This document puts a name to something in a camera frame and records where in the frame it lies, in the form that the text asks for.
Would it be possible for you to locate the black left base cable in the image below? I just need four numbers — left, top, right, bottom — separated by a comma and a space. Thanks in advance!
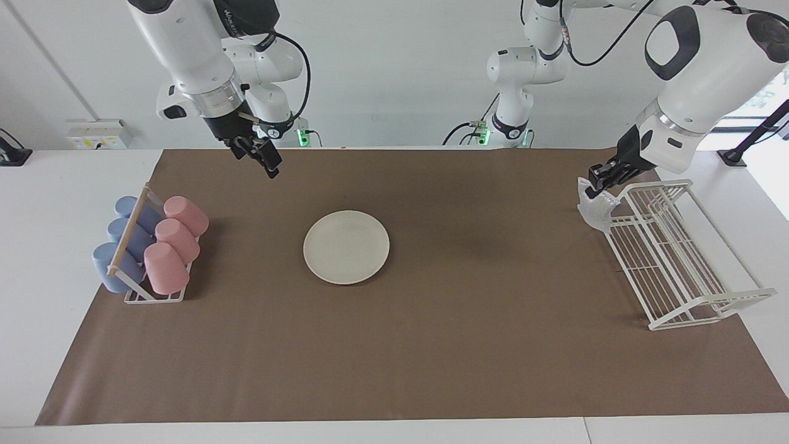
443, 92, 499, 147

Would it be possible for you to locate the white wall outlet box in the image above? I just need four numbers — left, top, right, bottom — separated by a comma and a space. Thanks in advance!
66, 119, 131, 150

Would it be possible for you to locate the round cream plate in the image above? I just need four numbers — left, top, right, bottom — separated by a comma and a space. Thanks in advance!
303, 210, 391, 286

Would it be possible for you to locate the white cup rack wooden bar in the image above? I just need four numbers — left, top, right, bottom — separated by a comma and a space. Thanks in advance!
107, 183, 201, 304

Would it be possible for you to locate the black table clamp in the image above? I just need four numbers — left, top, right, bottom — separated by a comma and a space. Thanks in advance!
0, 128, 33, 167

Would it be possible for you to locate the white wire dish rack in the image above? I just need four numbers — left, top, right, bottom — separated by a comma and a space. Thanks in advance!
601, 179, 777, 331

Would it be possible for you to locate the brown paper table mat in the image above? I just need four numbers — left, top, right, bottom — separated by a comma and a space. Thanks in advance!
35, 148, 789, 426

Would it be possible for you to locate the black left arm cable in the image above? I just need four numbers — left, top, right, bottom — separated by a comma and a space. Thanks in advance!
558, 0, 740, 67

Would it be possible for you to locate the blue plastic cup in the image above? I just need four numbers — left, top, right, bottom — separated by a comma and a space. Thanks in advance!
92, 242, 147, 294
115, 196, 163, 236
107, 218, 155, 263

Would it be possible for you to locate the pink plastic cup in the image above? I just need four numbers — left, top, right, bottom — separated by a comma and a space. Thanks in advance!
155, 218, 201, 265
163, 195, 210, 238
144, 242, 190, 295

